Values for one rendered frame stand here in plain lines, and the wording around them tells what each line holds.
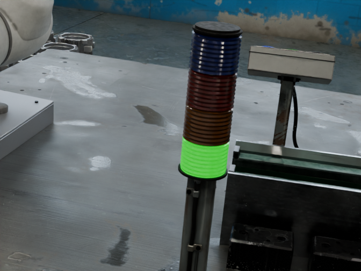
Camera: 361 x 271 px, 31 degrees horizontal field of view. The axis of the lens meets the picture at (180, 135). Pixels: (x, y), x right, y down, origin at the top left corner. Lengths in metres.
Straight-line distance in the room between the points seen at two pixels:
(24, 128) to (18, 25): 0.23
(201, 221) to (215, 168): 0.09
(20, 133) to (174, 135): 0.37
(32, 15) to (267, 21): 5.37
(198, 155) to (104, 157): 0.66
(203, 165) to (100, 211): 0.44
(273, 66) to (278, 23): 5.45
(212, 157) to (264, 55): 0.56
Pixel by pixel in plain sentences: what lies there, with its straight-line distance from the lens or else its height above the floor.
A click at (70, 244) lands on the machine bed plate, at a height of 0.80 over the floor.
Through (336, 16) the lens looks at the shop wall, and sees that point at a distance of 6.73.
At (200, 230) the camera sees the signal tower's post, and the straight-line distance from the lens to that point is 0.88.
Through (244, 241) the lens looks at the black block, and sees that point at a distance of 1.05.
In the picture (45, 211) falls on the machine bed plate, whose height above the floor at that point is 0.80.
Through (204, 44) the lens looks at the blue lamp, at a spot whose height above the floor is 1.20.
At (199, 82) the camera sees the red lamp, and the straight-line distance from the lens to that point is 0.78.
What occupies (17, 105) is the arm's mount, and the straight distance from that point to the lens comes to 1.59.
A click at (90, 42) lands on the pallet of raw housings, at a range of 3.58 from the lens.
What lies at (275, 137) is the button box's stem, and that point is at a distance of 1.40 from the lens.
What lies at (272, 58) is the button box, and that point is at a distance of 1.34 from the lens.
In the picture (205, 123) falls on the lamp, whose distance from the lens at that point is 0.80.
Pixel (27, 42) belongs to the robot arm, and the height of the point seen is 1.00.
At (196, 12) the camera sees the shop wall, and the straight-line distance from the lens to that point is 6.92.
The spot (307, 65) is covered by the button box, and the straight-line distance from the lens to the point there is 1.34.
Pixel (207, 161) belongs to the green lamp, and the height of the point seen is 1.06.
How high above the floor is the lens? 1.37
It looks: 21 degrees down
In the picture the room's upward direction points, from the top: 5 degrees clockwise
